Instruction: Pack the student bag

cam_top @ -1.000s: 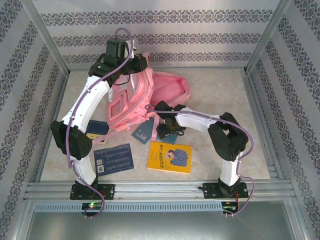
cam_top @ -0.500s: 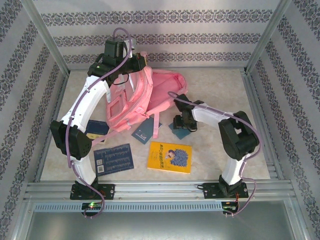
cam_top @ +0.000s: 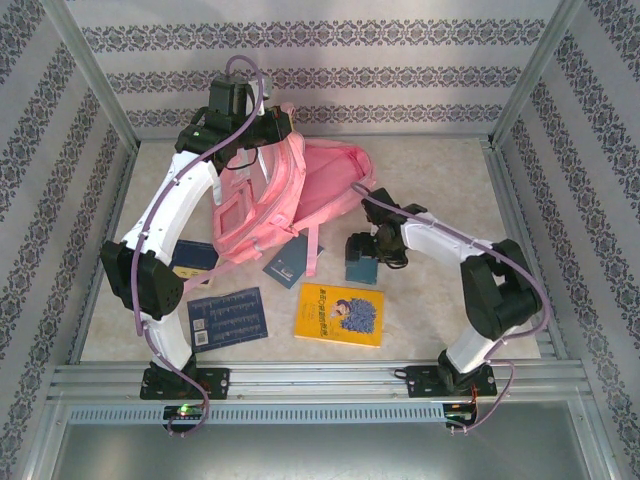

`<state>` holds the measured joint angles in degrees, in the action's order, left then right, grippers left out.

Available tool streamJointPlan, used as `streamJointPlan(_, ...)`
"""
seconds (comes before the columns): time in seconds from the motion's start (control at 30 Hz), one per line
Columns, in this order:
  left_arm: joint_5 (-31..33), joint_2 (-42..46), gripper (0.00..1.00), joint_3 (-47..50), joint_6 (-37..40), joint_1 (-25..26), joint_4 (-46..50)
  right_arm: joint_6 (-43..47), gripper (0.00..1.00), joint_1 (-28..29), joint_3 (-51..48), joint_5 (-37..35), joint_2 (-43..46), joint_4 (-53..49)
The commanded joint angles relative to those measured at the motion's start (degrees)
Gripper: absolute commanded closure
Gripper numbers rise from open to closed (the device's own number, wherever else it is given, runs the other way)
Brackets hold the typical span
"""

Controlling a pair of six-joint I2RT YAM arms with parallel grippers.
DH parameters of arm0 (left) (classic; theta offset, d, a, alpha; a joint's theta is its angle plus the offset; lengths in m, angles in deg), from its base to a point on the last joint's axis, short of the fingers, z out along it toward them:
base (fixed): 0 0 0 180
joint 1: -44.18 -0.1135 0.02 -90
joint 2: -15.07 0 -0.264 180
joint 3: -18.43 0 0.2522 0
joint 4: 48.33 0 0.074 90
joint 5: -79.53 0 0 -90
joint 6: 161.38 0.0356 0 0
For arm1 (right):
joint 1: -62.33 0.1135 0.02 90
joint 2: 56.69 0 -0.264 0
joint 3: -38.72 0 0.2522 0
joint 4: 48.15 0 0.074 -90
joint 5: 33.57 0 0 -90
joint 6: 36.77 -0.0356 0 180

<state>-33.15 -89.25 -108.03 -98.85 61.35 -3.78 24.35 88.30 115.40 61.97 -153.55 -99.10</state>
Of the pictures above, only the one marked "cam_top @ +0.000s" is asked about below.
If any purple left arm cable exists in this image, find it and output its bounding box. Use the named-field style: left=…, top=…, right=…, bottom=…
left=134, top=54, right=266, bottom=440

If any left aluminium side rail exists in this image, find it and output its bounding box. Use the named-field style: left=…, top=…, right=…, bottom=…
left=69, top=144, right=139, bottom=364

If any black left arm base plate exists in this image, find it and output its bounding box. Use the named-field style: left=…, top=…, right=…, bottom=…
left=139, top=367, right=231, bottom=401

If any thin blue book white text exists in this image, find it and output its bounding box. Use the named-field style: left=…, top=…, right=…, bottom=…
left=187, top=286, right=270, bottom=355

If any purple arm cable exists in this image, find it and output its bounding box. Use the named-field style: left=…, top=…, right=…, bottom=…
left=134, top=54, right=266, bottom=440
left=352, top=182, right=554, bottom=434

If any plain teal notebook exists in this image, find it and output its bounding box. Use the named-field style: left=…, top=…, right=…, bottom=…
left=343, top=253, right=380, bottom=286

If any left controller board green light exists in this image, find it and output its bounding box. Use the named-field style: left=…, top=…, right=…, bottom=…
left=163, top=404, right=204, bottom=421

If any right controller board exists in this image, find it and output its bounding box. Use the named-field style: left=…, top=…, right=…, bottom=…
left=444, top=403, right=479, bottom=426

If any grey metal sheet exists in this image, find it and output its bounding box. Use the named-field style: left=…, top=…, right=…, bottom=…
left=29, top=422, right=616, bottom=480

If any aluminium mounting rail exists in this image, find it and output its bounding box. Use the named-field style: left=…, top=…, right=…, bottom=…
left=47, top=362, right=586, bottom=401

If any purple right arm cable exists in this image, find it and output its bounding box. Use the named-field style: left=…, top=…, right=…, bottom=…
left=352, top=182, right=554, bottom=434

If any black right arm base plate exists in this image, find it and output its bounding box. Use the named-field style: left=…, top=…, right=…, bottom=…
left=405, top=363, right=499, bottom=399

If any slotted grey cable duct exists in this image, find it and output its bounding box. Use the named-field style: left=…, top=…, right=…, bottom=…
left=67, top=402, right=476, bottom=426

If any right aluminium frame post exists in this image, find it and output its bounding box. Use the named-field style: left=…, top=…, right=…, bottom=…
left=489, top=0, right=586, bottom=149

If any thick navy book yellow label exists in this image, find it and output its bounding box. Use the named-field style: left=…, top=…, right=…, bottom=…
left=168, top=238, right=220, bottom=287

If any left aluminium frame post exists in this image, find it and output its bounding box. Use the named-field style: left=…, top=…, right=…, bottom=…
left=42, top=0, right=144, bottom=151

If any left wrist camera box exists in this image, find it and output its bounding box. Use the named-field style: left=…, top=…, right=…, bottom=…
left=207, top=74, right=272, bottom=115

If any aluminium back rail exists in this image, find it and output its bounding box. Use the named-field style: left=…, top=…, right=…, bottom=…
left=134, top=130, right=496, bottom=144

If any yellow book with cartoon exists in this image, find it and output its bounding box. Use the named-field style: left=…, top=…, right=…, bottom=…
left=293, top=282, right=385, bottom=349

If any aluminium frame post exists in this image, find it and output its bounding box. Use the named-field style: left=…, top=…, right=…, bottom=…
left=489, top=0, right=586, bottom=149
left=42, top=0, right=144, bottom=151

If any pink student backpack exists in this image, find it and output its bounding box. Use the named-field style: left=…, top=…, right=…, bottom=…
left=172, top=102, right=376, bottom=289

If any teal notebook with white label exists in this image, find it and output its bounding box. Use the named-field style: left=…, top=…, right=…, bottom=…
left=263, top=234, right=321, bottom=290

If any thin black left gripper wire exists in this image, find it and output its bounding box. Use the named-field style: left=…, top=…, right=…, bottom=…
left=232, top=144, right=264, bottom=170

